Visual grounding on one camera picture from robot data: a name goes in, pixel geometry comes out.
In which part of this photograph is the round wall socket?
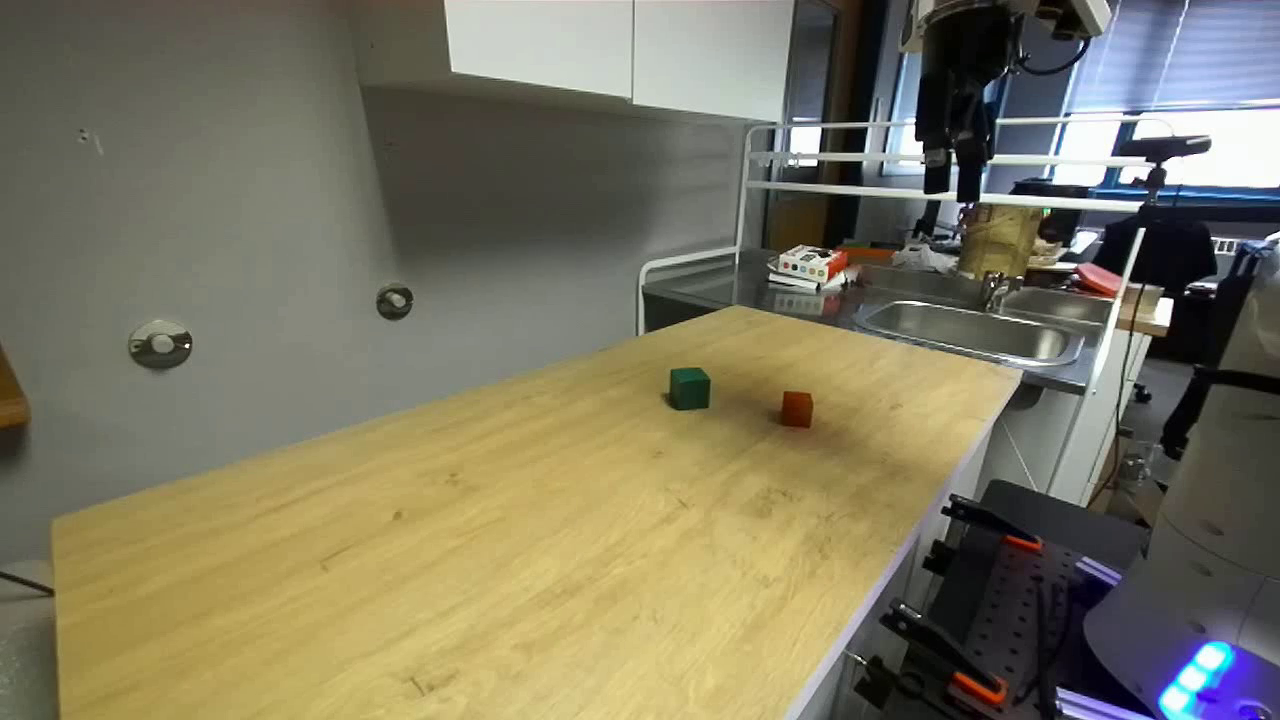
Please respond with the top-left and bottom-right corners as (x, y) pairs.
(129, 320), (196, 372)
(376, 282), (416, 320)

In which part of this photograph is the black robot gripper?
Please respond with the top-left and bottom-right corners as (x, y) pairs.
(915, 0), (1015, 204)

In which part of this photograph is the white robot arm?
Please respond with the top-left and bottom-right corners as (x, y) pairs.
(910, 0), (1112, 204)

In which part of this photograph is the white metal dish rack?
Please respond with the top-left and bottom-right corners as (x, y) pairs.
(637, 110), (1160, 513)

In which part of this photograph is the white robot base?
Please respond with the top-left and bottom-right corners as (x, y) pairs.
(1085, 237), (1280, 720)

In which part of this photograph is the black orange clamp lower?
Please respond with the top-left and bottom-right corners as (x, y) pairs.
(854, 600), (1011, 720)

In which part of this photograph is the orange block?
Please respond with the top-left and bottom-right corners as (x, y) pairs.
(780, 390), (818, 429)

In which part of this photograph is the black orange clamp upper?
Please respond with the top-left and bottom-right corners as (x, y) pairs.
(940, 495), (1043, 555)

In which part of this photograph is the white wall cabinet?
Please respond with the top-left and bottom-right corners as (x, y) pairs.
(354, 0), (800, 128)

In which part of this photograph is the red white box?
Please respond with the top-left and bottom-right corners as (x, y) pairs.
(770, 242), (854, 293)

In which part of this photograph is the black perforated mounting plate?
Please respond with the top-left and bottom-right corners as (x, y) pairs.
(928, 478), (1150, 720)

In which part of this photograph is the round wall socket left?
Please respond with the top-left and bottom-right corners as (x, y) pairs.
(129, 320), (196, 372)

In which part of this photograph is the round wall socket right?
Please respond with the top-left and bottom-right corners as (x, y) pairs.
(376, 282), (416, 320)

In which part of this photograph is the green block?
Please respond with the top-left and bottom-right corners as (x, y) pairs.
(667, 366), (713, 412)

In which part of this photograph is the black camera on tripod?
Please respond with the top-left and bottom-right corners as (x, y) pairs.
(1112, 134), (1211, 200)

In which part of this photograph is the black orange clamp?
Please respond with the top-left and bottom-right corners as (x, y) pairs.
(854, 600), (1011, 720)
(940, 495), (1043, 555)

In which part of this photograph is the stainless steel sink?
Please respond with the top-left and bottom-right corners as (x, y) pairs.
(861, 300), (1085, 372)

